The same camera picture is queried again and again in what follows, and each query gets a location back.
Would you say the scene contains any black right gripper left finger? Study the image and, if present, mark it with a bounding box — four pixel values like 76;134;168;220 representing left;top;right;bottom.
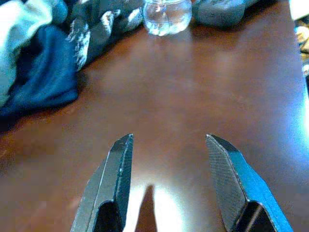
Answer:
71;133;134;232

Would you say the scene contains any grey patterned garment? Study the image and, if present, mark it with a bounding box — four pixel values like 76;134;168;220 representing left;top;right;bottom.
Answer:
52;0;147;72

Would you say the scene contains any clear glass jar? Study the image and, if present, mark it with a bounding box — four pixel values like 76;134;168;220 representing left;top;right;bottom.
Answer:
143;0;193;37

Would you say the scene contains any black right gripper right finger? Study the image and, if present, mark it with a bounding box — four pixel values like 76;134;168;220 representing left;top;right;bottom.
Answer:
205;133;294;232

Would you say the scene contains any pale teal garment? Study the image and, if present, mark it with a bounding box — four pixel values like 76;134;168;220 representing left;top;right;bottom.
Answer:
0;0;55;108

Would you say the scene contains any dark blue garment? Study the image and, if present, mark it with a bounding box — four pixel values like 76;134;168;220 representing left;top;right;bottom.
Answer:
0;24;82;124

